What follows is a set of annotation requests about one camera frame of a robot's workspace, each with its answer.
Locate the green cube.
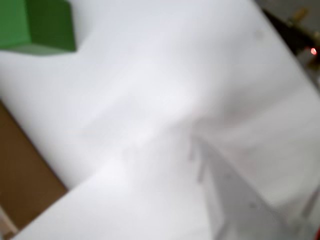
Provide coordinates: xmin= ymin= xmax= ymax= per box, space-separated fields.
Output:
xmin=0 ymin=0 xmax=77 ymax=55

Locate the black table clamp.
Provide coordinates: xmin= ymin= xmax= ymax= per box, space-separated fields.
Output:
xmin=261 ymin=7 xmax=320 ymax=76

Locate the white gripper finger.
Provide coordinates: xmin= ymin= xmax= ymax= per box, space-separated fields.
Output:
xmin=12 ymin=128 xmax=213 ymax=240
xmin=197 ymin=139 xmax=320 ymax=240

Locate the brown cardboard box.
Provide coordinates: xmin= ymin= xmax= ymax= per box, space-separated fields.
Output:
xmin=0 ymin=98 xmax=69 ymax=238

